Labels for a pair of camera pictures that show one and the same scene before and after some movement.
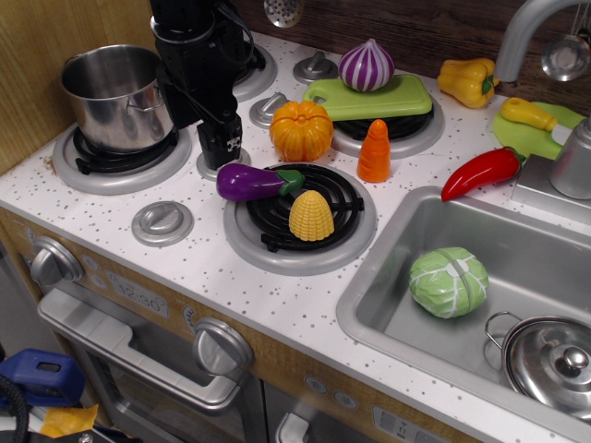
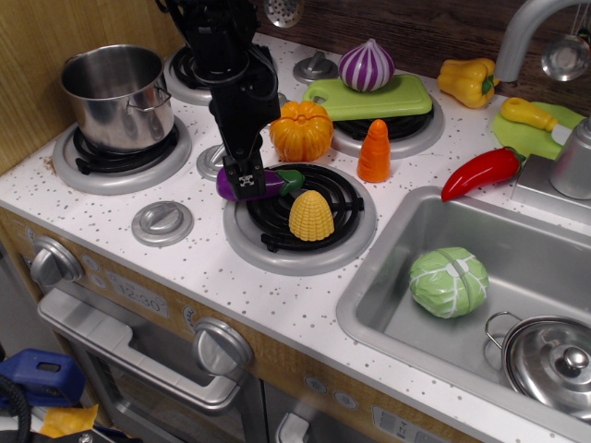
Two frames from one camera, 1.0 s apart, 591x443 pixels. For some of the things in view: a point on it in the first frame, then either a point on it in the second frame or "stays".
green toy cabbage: (448, 281) stays
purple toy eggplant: (238, 181) stays
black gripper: (199, 79) → (244, 97)
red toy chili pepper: (500, 163) stays
